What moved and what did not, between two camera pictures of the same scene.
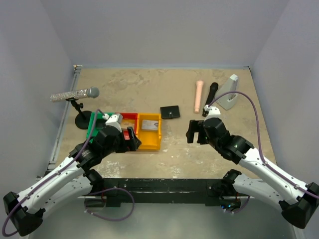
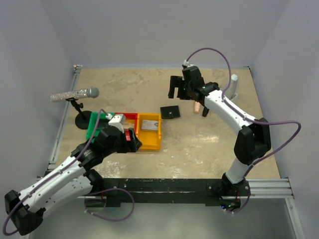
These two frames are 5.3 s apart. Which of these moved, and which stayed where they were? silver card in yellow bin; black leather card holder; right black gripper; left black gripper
Moved: right black gripper
Stayed: silver card in yellow bin; black leather card holder; left black gripper
